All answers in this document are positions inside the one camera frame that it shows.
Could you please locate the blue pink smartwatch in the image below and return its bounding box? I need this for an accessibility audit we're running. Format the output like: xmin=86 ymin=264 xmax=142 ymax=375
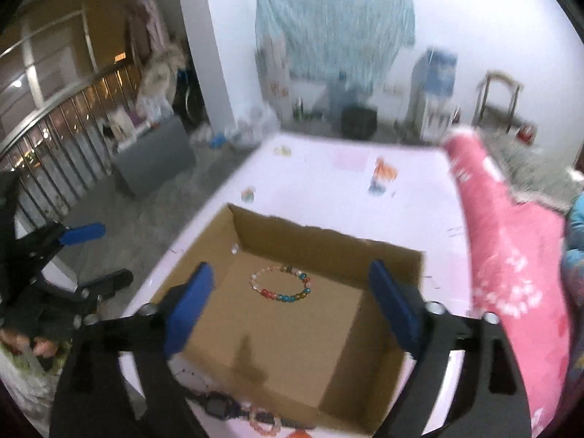
xmin=182 ymin=387 xmax=313 ymax=430

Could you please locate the pink orange bead bracelet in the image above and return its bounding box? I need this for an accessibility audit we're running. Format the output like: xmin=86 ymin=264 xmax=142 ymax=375
xmin=247 ymin=408 xmax=284 ymax=438

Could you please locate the multicolour bead bracelet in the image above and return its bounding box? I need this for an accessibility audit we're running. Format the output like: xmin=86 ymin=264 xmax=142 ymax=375
xmin=248 ymin=263 xmax=313 ymax=305

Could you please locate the person left hand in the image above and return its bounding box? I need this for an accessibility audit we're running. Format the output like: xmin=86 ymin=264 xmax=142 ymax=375
xmin=0 ymin=328 xmax=60 ymax=359

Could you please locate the metal balcony railing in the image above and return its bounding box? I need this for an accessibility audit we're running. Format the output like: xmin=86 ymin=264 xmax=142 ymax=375
xmin=1 ymin=60 xmax=141 ymax=228

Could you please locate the grey panel on floor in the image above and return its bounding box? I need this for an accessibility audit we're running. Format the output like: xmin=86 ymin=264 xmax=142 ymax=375
xmin=113 ymin=116 xmax=196 ymax=199

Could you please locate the blue patterned blanket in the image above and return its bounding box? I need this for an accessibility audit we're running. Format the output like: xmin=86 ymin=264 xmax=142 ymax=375
xmin=558 ymin=193 xmax=584 ymax=357

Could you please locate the pink floral blanket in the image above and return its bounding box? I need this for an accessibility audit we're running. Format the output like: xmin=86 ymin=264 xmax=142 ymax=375
xmin=442 ymin=128 xmax=573 ymax=436

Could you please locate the brown cardboard box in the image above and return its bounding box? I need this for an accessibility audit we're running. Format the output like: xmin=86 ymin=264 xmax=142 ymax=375
xmin=147 ymin=201 xmax=426 ymax=436

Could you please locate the pile of clothes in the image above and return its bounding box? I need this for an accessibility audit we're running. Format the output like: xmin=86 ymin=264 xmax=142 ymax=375
xmin=126 ymin=0 xmax=187 ymax=120

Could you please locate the white plastic bag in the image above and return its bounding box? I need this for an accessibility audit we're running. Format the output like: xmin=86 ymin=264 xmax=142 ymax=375
xmin=226 ymin=104 xmax=280 ymax=149

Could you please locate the wooden chair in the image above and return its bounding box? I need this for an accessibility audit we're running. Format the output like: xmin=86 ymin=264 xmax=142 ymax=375
xmin=472 ymin=70 xmax=524 ymax=132

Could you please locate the blue water jug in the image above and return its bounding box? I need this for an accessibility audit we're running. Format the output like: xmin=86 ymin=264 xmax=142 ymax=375
xmin=406 ymin=46 xmax=457 ymax=143

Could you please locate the teal patterned wall cloth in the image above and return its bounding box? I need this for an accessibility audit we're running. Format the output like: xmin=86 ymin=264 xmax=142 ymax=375
xmin=255 ymin=0 xmax=416 ymax=90

